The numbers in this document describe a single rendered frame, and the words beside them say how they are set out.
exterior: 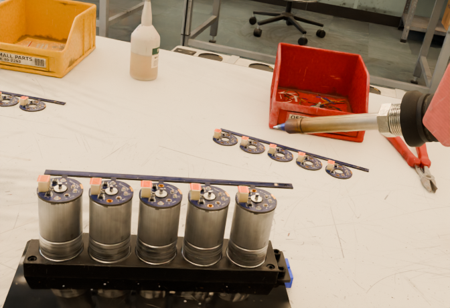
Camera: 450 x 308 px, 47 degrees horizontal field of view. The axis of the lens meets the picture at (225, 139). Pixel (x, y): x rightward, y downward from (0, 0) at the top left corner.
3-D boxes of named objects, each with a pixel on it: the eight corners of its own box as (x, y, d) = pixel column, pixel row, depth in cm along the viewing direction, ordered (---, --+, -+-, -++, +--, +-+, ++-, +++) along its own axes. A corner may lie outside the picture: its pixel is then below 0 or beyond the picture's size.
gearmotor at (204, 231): (221, 277, 31) (232, 209, 29) (181, 276, 31) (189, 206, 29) (217, 251, 34) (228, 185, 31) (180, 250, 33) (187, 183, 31)
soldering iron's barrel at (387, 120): (282, 144, 27) (405, 140, 22) (276, 115, 26) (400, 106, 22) (297, 136, 28) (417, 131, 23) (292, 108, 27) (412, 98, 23)
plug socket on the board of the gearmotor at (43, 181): (52, 193, 28) (52, 182, 28) (36, 192, 28) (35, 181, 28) (55, 185, 29) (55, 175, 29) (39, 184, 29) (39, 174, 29)
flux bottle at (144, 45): (163, 78, 62) (169, -5, 58) (138, 82, 60) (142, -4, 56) (148, 69, 65) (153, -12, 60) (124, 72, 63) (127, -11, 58)
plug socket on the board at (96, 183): (104, 195, 29) (104, 185, 29) (88, 195, 29) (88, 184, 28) (106, 187, 30) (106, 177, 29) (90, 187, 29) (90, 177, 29)
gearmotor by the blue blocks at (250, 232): (266, 278, 32) (280, 211, 29) (226, 277, 31) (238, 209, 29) (260, 252, 34) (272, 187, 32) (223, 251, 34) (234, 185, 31)
